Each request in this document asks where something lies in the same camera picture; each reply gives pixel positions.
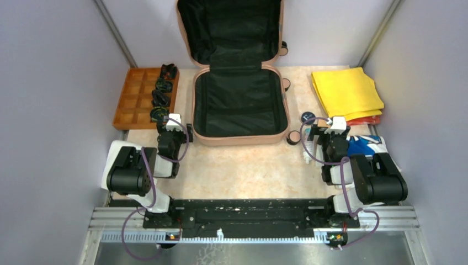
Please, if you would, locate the red white cloth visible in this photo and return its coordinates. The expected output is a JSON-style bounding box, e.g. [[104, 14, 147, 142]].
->
[[347, 115, 380, 126]]

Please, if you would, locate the yellow cloth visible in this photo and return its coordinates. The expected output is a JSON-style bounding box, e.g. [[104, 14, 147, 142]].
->
[[311, 67, 385, 121]]

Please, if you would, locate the pink suitcase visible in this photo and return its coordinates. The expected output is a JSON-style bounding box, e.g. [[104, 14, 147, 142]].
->
[[176, 1, 290, 146]]

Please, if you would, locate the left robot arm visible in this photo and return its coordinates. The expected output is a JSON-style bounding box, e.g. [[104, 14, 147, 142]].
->
[[102, 119, 193, 228]]

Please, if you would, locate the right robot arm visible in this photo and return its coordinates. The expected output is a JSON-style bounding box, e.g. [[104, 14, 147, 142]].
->
[[306, 124, 408, 227]]

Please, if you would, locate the white cloth under left arm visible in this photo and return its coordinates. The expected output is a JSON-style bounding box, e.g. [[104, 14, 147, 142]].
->
[[100, 140, 127, 190]]

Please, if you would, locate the small brown square box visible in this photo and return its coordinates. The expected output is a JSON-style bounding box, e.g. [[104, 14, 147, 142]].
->
[[317, 119, 330, 128]]

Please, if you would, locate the rolled yellow green tie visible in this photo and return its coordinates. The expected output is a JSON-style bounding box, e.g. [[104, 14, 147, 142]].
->
[[150, 106, 169, 123]]

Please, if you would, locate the blue white shirt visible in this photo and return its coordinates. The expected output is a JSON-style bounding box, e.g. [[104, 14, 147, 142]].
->
[[346, 135, 388, 158]]

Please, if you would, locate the black round jar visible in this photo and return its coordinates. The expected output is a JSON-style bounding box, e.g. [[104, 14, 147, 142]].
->
[[300, 112, 316, 125]]

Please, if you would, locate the rolled dark brown tie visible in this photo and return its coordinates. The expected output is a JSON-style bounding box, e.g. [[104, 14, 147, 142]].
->
[[151, 89, 171, 107]]

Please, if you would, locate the wooden compartment tray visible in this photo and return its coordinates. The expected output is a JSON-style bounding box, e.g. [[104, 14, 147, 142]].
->
[[113, 68, 161, 130]]

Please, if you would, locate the rolled green patterned tie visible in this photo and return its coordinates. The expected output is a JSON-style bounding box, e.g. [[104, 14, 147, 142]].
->
[[155, 78, 173, 93]]

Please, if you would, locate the rolled dark tie top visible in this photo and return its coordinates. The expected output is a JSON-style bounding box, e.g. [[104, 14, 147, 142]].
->
[[159, 63, 178, 80]]

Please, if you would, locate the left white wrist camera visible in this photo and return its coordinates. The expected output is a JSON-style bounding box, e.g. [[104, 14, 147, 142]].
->
[[166, 113, 183, 131]]

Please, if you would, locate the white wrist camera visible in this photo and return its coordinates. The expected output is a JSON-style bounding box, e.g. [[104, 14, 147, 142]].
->
[[166, 113, 183, 131], [325, 116, 347, 135]]

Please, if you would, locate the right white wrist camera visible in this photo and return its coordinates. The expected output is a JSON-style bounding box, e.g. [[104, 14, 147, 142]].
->
[[325, 116, 347, 135]]

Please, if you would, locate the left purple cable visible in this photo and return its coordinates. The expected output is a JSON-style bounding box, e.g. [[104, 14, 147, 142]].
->
[[121, 118, 190, 262]]

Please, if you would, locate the purple cable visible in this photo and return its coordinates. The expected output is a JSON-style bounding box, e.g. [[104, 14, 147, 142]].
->
[[300, 116, 380, 251], [121, 118, 190, 262]]

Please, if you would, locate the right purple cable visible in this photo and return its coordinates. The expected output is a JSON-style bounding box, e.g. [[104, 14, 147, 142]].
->
[[300, 116, 380, 251]]

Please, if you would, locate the aluminium rail frame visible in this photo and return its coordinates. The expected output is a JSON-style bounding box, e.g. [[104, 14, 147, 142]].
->
[[78, 205, 432, 265]]

